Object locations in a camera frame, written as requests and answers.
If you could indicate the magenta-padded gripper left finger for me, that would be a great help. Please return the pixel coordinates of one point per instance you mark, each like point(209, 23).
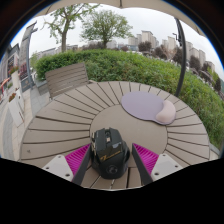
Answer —
point(76, 159)

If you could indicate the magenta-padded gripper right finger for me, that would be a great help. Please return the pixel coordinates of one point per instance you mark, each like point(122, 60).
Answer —
point(146, 158)

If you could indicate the black computer mouse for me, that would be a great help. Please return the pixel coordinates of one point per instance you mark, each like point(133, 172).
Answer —
point(110, 153)

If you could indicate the lilac mouse pad with wrist rest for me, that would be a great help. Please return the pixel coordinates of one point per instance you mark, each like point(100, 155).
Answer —
point(141, 105)

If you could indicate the white flower planter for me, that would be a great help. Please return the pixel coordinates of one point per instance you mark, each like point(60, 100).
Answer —
point(15, 110)

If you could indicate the slatted outdoor chair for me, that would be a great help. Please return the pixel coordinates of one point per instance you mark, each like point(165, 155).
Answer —
point(66, 78)

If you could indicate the green hedge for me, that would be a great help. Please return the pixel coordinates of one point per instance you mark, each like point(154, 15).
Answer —
point(133, 68)

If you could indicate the grey sign pillar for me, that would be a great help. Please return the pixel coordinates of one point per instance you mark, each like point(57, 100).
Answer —
point(25, 56)

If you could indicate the group of tall apartment buildings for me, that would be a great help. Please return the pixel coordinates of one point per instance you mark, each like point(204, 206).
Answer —
point(146, 36)

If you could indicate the thin-crowned tree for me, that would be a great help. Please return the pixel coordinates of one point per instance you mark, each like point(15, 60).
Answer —
point(63, 33)

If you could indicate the round-crowned tree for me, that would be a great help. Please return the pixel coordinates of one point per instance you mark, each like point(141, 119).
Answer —
point(105, 26)

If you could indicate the beige patio umbrella canopy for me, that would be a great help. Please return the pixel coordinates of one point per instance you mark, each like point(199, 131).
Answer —
point(150, 4)

